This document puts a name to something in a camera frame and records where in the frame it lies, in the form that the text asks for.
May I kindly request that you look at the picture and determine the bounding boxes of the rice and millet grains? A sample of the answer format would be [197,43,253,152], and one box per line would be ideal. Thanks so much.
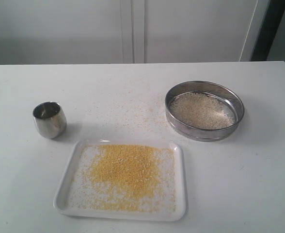
[170,93,234,130]

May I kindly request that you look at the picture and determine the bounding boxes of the round steel mesh sieve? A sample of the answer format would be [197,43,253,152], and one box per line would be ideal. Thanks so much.
[165,81,245,142]

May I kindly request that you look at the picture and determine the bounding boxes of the stainless steel cup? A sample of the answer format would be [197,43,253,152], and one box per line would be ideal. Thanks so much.
[32,101,67,139]

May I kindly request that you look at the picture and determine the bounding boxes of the scattered grains on table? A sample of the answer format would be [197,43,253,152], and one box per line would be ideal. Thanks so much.
[83,70,169,138]

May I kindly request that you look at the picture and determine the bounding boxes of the yellow millet grains on tray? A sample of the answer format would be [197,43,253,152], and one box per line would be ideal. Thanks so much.
[66,144,177,213]

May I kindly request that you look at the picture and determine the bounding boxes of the white plastic tray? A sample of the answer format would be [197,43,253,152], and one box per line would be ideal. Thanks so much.
[54,139,187,222]

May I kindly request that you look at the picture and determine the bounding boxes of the white cabinet doors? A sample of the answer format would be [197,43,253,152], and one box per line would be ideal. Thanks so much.
[0,0,269,65]

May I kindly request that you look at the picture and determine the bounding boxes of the dark grey post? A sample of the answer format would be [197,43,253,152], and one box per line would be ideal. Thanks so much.
[250,0,285,62]

